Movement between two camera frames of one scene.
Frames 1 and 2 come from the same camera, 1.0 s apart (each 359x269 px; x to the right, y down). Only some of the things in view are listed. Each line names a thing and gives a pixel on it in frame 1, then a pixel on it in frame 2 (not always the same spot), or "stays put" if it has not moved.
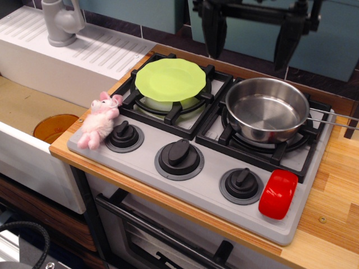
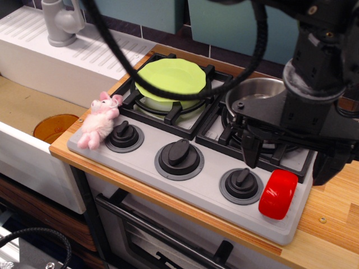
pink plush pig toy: (99, 125) stays put
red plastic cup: (277, 194) stays put
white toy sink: (39, 78) stays put
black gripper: (293, 13) -> (324, 125)
